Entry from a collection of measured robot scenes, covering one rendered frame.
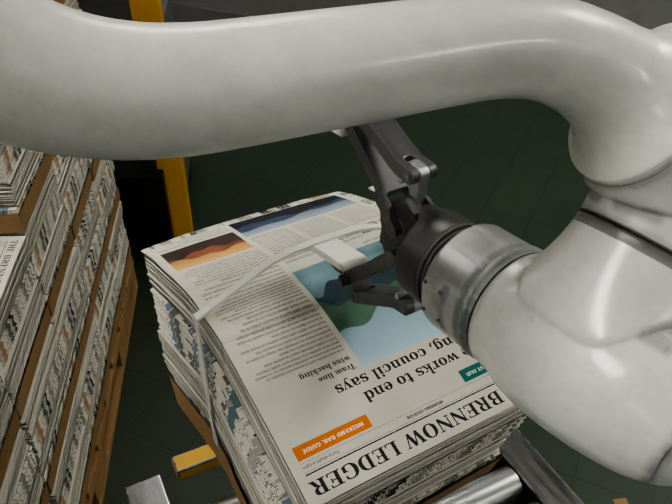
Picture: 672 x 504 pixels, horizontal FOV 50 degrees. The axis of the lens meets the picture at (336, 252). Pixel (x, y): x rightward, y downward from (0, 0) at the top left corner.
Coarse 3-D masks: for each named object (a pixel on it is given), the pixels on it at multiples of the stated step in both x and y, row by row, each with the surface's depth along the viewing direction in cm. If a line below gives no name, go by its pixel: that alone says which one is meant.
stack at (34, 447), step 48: (48, 192) 161; (0, 240) 141; (48, 240) 159; (96, 240) 201; (0, 288) 129; (48, 288) 155; (0, 336) 126; (48, 336) 152; (96, 336) 194; (0, 384) 123; (48, 384) 148; (96, 384) 192; (0, 432) 122; (48, 432) 149; (96, 480) 183
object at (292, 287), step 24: (360, 240) 80; (288, 264) 77; (312, 264) 77; (192, 288) 73; (216, 288) 73; (264, 288) 73; (288, 288) 73; (312, 288) 73; (336, 288) 73; (192, 312) 74; (216, 312) 71; (240, 312) 71; (264, 312) 70; (288, 312) 70; (216, 336) 68; (240, 336) 68; (216, 360) 72; (216, 384) 73; (216, 408) 75; (216, 432) 81
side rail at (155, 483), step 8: (144, 480) 99; (152, 480) 99; (160, 480) 99; (128, 488) 98; (136, 488) 98; (144, 488) 98; (152, 488) 98; (160, 488) 98; (128, 496) 97; (136, 496) 97; (144, 496) 97; (152, 496) 97; (160, 496) 97
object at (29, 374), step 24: (72, 240) 177; (96, 288) 197; (48, 312) 153; (120, 312) 226; (24, 384) 136; (72, 384) 167; (96, 432) 186; (0, 456) 121; (0, 480) 121; (48, 480) 144
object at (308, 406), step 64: (320, 320) 70; (384, 320) 71; (256, 384) 64; (320, 384) 65; (384, 384) 66; (448, 384) 67; (256, 448) 66; (320, 448) 61; (384, 448) 62; (448, 448) 66
